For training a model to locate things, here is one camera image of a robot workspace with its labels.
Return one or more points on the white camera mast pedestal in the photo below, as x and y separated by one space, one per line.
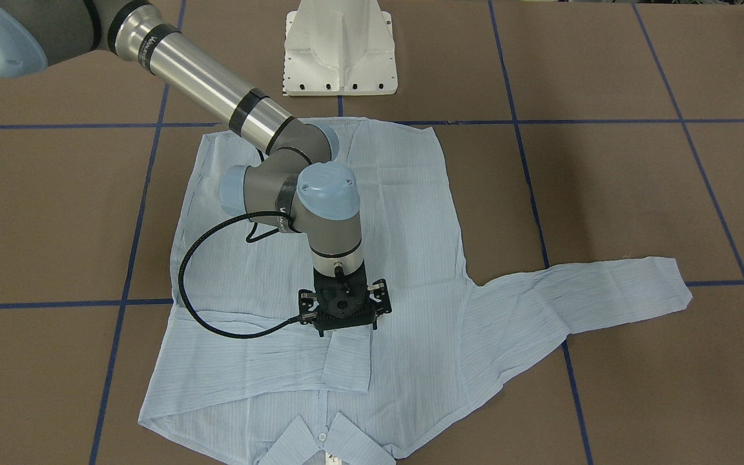
339 48

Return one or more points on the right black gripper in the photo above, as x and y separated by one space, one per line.
308 302

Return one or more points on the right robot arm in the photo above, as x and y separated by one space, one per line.
299 187

